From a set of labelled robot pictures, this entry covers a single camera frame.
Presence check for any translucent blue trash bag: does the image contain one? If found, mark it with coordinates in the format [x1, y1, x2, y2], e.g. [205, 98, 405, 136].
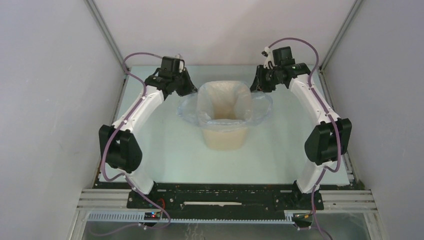
[177, 80, 273, 132]

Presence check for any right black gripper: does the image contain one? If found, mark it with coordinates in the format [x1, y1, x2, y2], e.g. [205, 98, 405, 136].
[249, 64, 284, 93]

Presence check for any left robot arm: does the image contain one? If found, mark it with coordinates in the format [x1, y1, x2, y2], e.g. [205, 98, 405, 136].
[98, 55, 197, 208]

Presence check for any right aluminium frame post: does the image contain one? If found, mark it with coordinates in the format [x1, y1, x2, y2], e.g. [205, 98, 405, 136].
[320, 0, 365, 72]

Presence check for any white cable duct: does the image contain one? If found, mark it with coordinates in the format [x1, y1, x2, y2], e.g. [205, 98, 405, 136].
[87, 211, 312, 224]

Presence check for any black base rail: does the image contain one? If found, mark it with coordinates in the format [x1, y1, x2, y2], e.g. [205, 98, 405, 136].
[126, 183, 324, 220]

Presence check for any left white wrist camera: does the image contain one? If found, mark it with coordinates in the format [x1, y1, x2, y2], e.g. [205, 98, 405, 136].
[175, 54, 185, 73]

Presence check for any small circuit board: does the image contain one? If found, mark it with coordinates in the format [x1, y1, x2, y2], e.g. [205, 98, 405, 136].
[143, 212, 162, 221]

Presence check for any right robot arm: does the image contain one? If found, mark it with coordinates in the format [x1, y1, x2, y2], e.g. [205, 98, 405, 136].
[250, 46, 352, 209]

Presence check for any left aluminium frame post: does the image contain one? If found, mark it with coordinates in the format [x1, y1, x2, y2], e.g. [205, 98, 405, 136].
[84, 0, 131, 75]

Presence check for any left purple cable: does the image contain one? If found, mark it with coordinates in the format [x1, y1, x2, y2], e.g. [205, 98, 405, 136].
[86, 52, 185, 238]

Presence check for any beige plastic trash bin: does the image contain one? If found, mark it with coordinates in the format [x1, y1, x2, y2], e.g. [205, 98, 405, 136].
[195, 80, 253, 151]

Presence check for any aluminium frame post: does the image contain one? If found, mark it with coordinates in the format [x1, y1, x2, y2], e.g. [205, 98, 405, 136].
[320, 0, 365, 72]
[84, 0, 131, 75]

